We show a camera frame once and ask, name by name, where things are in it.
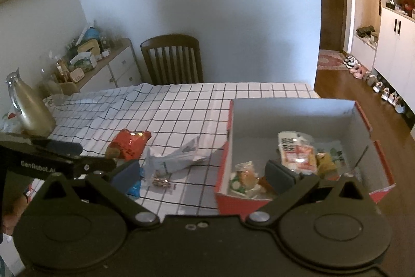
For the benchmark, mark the red orange snack bag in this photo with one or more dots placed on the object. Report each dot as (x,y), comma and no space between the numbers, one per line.
(129,142)

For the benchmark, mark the dark wooden door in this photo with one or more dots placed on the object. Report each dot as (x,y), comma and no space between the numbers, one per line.
(334,14)

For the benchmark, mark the large white red-label snack bag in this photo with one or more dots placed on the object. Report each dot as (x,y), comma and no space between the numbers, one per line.
(296,152)

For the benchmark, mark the white wooden sideboard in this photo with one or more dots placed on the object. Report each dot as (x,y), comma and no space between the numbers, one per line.
(120,66)

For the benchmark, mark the yellow box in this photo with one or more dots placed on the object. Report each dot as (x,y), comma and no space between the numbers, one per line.
(89,46)

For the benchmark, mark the red cardboard box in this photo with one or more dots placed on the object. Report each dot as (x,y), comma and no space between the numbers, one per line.
(291,114)

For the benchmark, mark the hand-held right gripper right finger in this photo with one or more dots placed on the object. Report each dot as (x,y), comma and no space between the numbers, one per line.
(279,176)

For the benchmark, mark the bread snack packet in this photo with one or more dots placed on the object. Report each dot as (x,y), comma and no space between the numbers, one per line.
(244,178)

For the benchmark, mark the blue container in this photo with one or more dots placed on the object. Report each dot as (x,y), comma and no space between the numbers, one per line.
(92,33)

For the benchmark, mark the white plastic bag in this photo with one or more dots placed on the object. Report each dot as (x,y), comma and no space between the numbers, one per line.
(171,158)

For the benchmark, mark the row of shoes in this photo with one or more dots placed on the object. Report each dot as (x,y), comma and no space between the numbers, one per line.
(373,82)

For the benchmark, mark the yellow snack packet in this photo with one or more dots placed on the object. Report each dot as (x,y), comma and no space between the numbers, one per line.
(326,165)

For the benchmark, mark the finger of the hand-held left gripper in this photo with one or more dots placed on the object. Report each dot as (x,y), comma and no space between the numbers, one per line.
(66,148)
(97,164)

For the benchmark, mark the tissue box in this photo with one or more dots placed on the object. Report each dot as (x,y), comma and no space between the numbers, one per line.
(82,61)

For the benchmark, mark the wooden chair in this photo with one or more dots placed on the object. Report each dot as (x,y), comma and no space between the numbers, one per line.
(171,59)

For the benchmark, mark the tall white cabinet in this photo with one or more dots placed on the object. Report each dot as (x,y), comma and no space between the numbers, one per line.
(397,43)

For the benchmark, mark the low white shoe cabinet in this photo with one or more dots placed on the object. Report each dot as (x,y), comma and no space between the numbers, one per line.
(364,50)

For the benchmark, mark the patterned doormat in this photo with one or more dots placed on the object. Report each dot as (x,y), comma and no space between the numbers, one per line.
(330,60)

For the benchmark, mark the small white container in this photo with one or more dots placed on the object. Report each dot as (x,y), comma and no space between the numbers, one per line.
(77,75)

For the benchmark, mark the gold thermal jug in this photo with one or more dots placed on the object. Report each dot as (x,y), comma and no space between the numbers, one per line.
(30,108)

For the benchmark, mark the white green snack packet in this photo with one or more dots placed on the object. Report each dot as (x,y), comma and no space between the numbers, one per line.
(337,155)

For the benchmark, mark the blue snack packet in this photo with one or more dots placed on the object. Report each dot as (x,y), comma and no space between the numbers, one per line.
(134,187)

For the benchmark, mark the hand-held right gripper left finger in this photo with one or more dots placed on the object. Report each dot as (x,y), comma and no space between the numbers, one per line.
(127,173)

